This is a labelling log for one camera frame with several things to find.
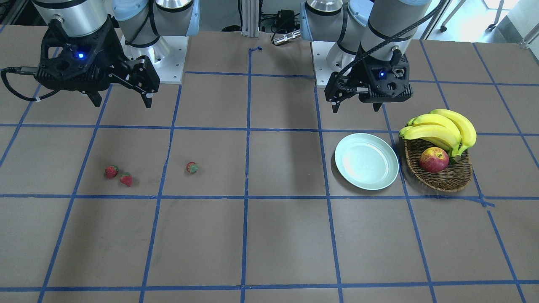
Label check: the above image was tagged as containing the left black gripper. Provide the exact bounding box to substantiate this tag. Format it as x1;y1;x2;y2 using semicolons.
325;54;414;113

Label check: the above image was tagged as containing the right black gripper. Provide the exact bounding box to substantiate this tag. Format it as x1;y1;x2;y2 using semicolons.
33;17;160;109

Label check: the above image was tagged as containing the strawberry one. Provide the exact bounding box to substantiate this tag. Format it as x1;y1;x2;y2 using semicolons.
104;165;119;179

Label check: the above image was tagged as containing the strawberry two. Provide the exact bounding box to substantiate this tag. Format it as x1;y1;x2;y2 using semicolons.
120;172;133;187

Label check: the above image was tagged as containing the strawberry three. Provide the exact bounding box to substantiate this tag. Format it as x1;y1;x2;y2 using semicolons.
186;162;200;174

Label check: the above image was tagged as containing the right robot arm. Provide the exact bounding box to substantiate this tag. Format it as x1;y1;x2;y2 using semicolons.
31;0;200;109

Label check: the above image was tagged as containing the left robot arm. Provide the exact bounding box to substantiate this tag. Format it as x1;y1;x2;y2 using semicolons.
300;0;434;113

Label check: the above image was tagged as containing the light green plate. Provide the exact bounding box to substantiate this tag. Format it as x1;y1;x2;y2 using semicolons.
334;133;399;191

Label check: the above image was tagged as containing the banana bunch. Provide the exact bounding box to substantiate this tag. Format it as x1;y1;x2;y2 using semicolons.
399;109;477;163

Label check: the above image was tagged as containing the red apple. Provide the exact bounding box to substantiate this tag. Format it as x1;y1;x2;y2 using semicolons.
419;146;450;173

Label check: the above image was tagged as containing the wicker basket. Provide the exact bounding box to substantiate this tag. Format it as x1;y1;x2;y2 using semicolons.
398;138;473;192

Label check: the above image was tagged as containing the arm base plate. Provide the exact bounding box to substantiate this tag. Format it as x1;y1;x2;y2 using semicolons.
121;36;189;84
311;41;356;88

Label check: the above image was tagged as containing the aluminium frame post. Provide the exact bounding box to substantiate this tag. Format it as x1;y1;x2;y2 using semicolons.
238;0;261;39

